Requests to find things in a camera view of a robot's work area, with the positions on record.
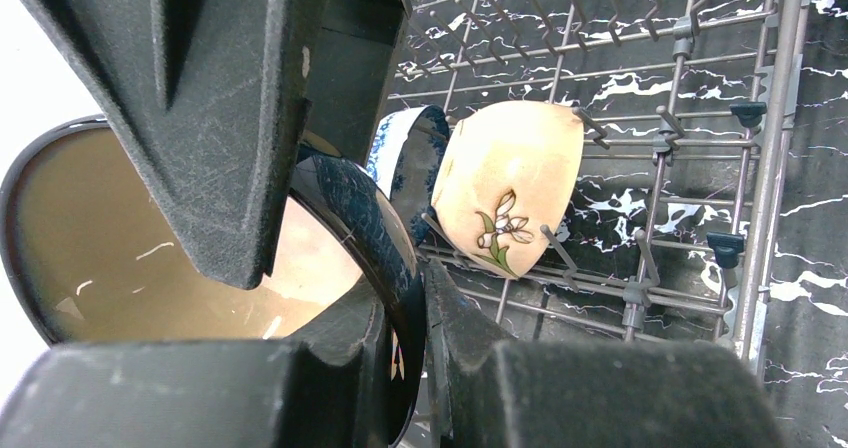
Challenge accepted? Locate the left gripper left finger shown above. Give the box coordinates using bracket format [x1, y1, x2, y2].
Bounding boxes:
[1, 286, 389, 447]

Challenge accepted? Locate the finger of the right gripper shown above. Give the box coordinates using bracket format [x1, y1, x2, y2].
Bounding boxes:
[21, 0, 327, 290]
[306, 0, 411, 165]

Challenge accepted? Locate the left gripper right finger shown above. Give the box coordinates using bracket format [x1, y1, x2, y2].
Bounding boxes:
[423, 261, 785, 447]

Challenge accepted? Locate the blue floral bowl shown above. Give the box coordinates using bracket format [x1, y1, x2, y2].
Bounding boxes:
[365, 105, 451, 246]

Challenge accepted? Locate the cream white round bowl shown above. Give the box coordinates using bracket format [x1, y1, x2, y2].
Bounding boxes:
[430, 100, 584, 279]

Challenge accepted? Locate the tan interior dark bowl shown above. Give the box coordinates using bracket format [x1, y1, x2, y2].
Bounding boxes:
[1, 118, 426, 447]

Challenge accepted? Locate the grey wire dish rack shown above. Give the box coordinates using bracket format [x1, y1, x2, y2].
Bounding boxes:
[390, 0, 810, 363]

